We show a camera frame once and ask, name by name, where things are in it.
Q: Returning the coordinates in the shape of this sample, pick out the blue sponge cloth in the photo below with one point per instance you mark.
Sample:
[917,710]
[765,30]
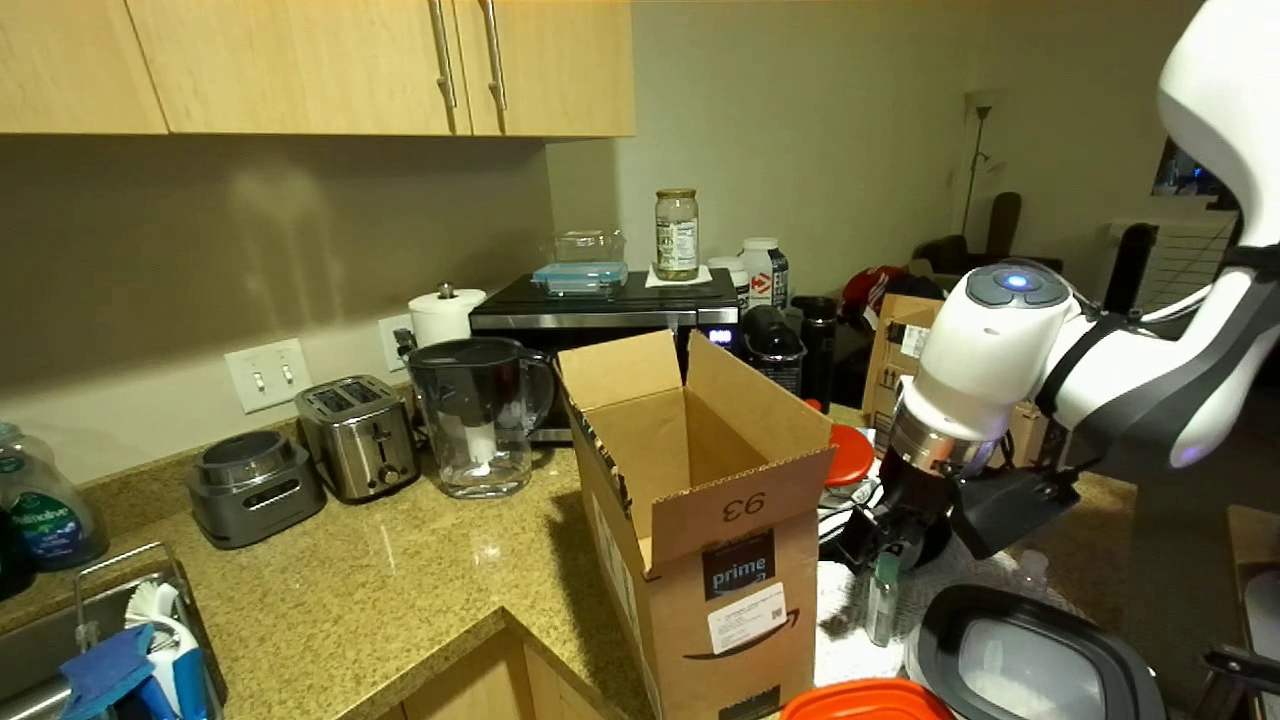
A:
[111,675]

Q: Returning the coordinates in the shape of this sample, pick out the white paper sheet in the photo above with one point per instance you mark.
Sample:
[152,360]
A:
[682,281]

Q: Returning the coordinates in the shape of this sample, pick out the white paper towel roll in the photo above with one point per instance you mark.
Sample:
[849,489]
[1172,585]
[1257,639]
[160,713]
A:
[444,318]

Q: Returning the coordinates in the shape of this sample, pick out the white light switch plate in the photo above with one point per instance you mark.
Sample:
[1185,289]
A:
[267,376]

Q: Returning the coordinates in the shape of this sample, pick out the blue lid food container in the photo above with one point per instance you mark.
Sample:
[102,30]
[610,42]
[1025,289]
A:
[583,279]

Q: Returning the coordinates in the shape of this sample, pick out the black microwave oven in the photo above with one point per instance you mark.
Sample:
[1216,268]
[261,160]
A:
[602,308]

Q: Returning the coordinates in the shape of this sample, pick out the open cardboard box barcode label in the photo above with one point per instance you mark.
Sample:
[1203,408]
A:
[724,533]

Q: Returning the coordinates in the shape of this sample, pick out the wooden base cabinet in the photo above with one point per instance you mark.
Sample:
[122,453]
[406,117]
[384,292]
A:
[492,682]

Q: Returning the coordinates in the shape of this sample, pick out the clear glass container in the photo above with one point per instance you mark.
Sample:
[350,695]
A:
[588,246]

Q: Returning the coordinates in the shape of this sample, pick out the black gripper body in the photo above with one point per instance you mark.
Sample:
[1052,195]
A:
[921,507]

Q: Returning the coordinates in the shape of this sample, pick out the clear container grey lid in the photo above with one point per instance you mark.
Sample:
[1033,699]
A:
[1033,663]

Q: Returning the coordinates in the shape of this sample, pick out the water filter pitcher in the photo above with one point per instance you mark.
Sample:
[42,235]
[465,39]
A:
[474,422]

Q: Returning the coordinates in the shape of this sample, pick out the white plastic tub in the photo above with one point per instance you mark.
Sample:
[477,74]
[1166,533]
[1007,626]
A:
[762,274]

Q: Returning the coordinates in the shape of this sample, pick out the wooden wall cabinet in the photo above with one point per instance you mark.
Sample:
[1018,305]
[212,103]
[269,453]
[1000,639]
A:
[295,61]

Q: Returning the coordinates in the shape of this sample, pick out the orange bowl lid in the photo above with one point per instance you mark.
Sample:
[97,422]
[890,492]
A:
[864,702]

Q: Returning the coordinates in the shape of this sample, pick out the green dish soap bottle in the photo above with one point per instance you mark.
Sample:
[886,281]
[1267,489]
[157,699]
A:
[45,514]

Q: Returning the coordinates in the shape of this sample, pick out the steel kitchen sink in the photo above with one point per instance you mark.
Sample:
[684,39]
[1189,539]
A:
[55,626]

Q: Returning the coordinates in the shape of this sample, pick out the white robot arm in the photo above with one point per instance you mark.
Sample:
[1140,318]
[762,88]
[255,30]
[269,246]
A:
[994,344]

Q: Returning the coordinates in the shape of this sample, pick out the white wall outlet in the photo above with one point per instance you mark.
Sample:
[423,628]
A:
[394,344]

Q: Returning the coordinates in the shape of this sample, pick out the silver toaster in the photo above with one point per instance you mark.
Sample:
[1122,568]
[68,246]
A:
[357,439]

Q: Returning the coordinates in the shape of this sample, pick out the black kettle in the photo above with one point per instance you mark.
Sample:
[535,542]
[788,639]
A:
[772,349]

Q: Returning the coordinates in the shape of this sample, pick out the floor lamp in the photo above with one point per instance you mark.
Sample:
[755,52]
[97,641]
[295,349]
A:
[983,160]

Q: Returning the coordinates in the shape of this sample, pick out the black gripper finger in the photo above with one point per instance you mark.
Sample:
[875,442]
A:
[911,568]
[869,563]

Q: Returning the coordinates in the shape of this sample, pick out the small green bottle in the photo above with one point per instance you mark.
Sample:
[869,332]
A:
[890,605]

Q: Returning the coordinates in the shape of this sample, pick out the glass jar with label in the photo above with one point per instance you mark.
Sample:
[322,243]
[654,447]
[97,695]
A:
[678,237]

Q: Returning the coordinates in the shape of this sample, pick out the white blue spray bottle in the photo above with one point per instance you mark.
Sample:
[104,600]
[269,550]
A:
[169,652]

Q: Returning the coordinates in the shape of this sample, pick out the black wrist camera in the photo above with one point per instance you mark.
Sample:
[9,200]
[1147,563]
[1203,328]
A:
[1012,514]

